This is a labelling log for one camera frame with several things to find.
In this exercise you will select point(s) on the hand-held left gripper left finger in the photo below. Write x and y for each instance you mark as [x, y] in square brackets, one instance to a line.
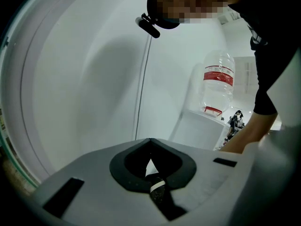
[98, 196]

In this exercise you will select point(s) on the clear water bottle red label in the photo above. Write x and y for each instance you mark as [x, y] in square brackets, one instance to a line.
[218, 83]

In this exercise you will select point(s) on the person's black clothing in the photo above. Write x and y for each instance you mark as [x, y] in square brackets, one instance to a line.
[270, 43]

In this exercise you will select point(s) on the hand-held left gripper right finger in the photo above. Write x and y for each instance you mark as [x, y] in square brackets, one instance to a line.
[207, 185]

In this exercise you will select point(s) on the person's head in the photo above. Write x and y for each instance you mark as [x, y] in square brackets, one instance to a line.
[192, 3]

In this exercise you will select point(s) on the person's right forearm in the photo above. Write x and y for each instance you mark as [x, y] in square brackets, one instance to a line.
[247, 133]

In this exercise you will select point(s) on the white water dispenser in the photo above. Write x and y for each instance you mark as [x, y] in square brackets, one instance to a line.
[202, 131]

